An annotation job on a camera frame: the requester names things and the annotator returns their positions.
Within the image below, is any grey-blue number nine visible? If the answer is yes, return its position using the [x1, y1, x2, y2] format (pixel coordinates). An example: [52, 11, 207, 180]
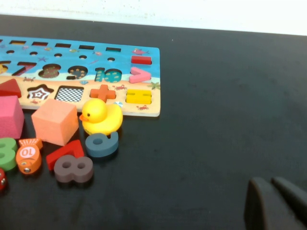
[85, 131, 119, 158]

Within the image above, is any red number seven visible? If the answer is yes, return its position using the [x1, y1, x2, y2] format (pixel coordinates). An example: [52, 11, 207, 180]
[45, 139, 85, 171]

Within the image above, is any magenta cube block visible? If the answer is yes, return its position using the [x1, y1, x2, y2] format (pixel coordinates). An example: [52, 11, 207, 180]
[0, 95, 25, 139]

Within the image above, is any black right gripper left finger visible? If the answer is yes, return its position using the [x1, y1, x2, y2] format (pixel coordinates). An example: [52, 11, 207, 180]
[244, 177, 303, 230]

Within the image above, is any red fish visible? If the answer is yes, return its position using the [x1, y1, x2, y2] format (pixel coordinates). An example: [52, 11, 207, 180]
[0, 167, 7, 191]

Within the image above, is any pink greater-than sign piece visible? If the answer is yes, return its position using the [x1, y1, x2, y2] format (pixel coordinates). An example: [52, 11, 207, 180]
[129, 66, 152, 84]

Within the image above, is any brown number eight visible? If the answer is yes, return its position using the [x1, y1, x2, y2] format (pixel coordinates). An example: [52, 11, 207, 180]
[53, 154, 94, 184]

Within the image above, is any yellow rubber duck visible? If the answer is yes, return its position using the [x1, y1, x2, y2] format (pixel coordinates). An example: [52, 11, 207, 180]
[79, 98, 124, 136]

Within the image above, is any red triangle piece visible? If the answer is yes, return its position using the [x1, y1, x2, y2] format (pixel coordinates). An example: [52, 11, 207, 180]
[0, 78, 22, 98]

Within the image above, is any wooden number shape puzzle board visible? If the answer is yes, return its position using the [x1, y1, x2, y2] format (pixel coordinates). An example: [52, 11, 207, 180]
[0, 35, 161, 118]

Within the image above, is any salmon orange cube block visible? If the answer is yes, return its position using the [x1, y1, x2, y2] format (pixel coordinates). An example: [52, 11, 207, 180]
[31, 98, 80, 147]

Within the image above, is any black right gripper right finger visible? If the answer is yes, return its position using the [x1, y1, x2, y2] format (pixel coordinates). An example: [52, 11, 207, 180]
[271, 176, 307, 227]

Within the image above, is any green number three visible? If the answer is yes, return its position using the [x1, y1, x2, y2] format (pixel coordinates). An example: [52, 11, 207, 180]
[0, 138, 19, 172]

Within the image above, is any orange plus sign piece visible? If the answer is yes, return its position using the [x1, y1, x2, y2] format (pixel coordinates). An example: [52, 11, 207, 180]
[90, 84, 117, 103]

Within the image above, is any yellow equals sign piece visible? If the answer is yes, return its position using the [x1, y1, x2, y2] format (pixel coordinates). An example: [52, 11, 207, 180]
[126, 89, 153, 105]

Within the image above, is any red minus sign piece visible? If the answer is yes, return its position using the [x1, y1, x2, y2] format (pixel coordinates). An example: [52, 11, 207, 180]
[130, 55, 153, 65]

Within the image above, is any orange fish with ten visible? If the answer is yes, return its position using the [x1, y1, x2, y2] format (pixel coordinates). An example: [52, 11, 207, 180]
[15, 138, 44, 175]

